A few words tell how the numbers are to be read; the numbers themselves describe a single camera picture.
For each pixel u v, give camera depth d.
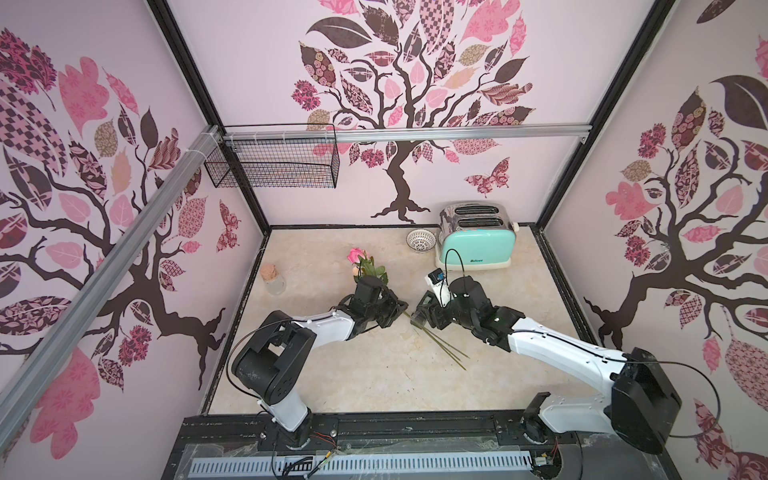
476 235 0.96
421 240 1.14
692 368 0.42
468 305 0.62
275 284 0.95
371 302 0.73
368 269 0.90
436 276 0.71
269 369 0.46
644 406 0.40
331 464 0.70
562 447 0.71
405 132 0.92
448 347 0.79
